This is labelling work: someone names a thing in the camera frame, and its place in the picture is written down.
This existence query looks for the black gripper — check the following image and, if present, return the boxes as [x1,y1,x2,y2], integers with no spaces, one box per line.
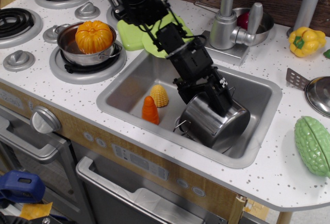
[166,42,233,117]

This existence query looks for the steel pot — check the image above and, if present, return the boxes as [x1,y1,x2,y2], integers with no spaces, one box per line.
[174,92,251,153]
[57,21,122,66]

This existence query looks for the stainless steel sink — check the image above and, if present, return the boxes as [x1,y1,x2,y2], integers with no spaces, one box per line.
[97,52,282,168]

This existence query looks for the steel pot on burner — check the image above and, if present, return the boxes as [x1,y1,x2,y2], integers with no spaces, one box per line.
[57,21,122,66]

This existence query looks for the yellow toy corn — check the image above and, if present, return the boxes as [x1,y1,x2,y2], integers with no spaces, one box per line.
[150,84,169,108]

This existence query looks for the orange toy carrot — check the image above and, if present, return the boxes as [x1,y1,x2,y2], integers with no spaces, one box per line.
[141,95,160,125]

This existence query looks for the silver toy faucet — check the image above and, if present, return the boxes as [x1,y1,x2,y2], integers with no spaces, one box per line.
[204,0,263,66]

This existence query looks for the green plastic plate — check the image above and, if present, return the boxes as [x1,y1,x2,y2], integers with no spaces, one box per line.
[142,26,193,58]

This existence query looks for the red toy fruit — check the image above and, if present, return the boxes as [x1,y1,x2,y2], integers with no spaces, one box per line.
[237,11,250,30]

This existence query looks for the green cutting board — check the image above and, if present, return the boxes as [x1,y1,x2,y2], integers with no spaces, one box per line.
[117,11,186,51]

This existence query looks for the metal spatula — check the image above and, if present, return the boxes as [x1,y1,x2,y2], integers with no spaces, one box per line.
[286,68,310,90]

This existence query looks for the steel bowl behind faucet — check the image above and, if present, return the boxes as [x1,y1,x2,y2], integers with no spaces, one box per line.
[233,7,274,46]

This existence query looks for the yellow toy bell pepper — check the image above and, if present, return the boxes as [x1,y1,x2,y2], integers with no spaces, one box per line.
[288,26,326,57]

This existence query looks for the steel lid right edge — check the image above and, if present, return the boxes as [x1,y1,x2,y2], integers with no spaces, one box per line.
[305,76,329,118]

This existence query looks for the green toy bitter gourd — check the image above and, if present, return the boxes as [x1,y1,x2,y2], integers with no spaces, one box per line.
[294,116,329,177]

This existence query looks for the orange toy pumpkin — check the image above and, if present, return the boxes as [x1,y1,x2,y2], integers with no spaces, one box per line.
[75,21,114,54]

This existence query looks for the small green toy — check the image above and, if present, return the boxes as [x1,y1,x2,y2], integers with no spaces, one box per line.
[323,50,330,59]

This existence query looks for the silver stove knob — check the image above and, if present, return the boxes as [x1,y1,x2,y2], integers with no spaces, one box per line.
[43,24,68,44]
[74,2,100,20]
[3,50,35,72]

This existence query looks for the silver vertical pole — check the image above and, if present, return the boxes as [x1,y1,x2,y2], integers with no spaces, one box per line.
[292,0,319,30]

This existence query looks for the silver oven dial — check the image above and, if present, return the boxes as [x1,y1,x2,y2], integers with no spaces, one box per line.
[30,106,61,134]

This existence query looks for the black coil burner left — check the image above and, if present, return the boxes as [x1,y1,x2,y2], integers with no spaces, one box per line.
[1,8,43,49]

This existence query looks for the blue clamp tool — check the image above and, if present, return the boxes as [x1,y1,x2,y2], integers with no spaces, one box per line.
[1,170,46,203]

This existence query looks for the silver dishwasher door handle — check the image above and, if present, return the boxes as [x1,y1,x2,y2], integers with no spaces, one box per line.
[76,156,228,223]

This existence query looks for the front burner ring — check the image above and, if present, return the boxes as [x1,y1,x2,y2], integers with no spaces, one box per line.
[49,39,127,85]

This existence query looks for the silver oven door handle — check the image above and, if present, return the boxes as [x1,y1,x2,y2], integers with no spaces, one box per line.
[1,106,73,164]

